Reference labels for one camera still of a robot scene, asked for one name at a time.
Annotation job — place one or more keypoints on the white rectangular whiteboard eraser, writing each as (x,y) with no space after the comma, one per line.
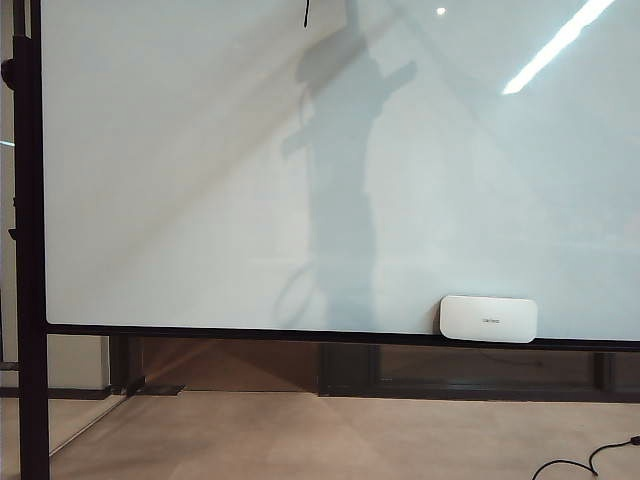
(487,320)

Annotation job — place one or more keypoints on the black round frame knob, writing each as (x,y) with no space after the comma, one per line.
(7,72)

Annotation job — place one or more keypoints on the white whiteboard panel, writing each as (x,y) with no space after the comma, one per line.
(200,175)

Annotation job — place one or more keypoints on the large white whiteboard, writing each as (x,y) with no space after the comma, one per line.
(29,210)

